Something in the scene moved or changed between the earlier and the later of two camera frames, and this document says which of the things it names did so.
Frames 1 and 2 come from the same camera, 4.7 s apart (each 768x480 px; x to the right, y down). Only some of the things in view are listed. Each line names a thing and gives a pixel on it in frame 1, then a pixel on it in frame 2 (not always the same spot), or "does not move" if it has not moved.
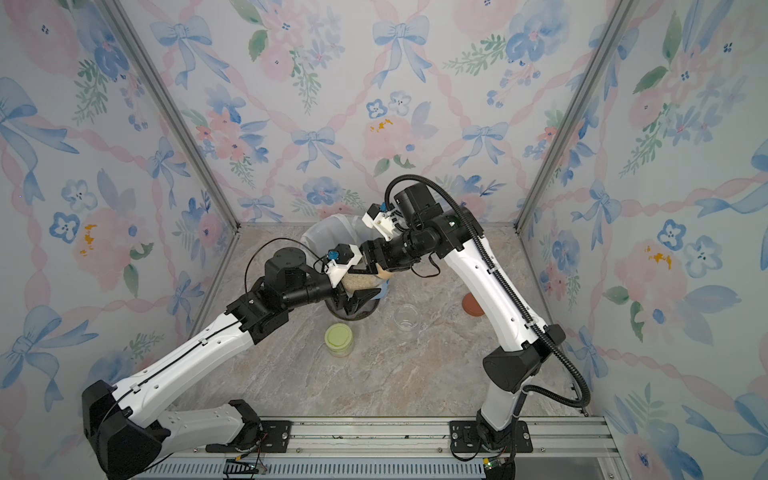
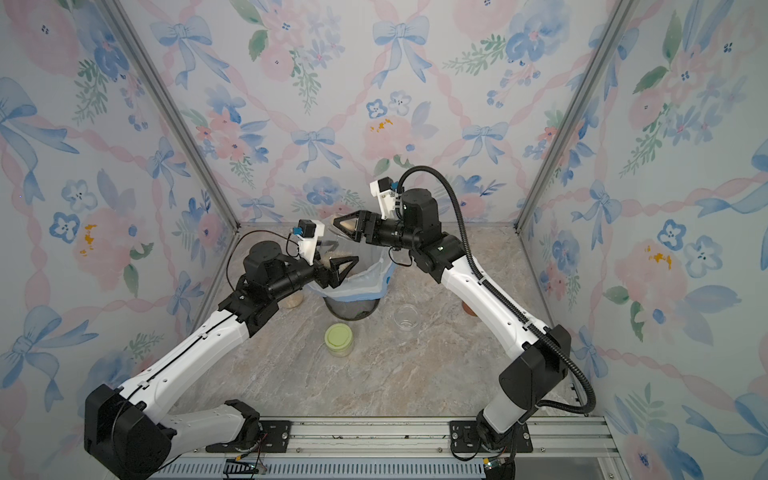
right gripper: x=381 y=244 -> x=377 y=236
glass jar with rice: x=406 y=317 does not move
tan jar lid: x=385 y=274 -> x=348 y=223
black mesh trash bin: x=364 y=310 does not move
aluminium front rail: x=403 y=449 does not move
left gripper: x=359 y=297 -> x=333 y=278
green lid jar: x=339 y=339 does not move
